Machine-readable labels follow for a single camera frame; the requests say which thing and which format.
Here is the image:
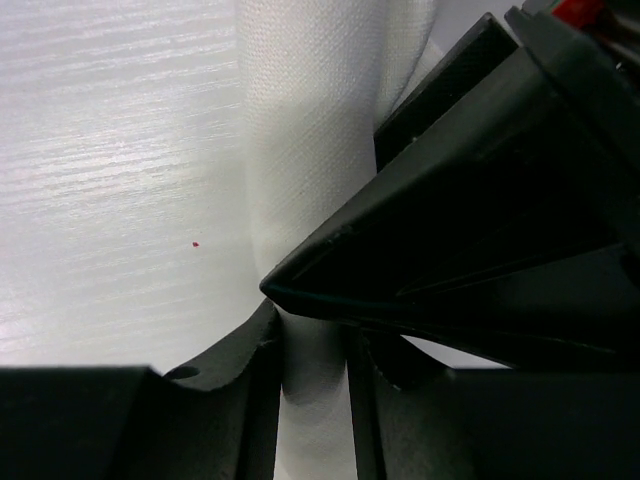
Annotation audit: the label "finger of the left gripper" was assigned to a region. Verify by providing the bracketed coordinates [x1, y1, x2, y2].
[374, 13, 517, 170]
[261, 49, 639, 370]

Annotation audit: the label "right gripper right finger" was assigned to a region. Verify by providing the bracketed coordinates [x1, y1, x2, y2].
[344, 327, 639, 479]

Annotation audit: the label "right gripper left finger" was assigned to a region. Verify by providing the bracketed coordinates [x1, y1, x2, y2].
[1, 301, 280, 479]

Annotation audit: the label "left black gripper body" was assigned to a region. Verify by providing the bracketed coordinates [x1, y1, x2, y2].
[505, 1, 639, 196]

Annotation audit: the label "white cloth napkin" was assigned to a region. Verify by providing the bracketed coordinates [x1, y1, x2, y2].
[236, 1, 438, 479]

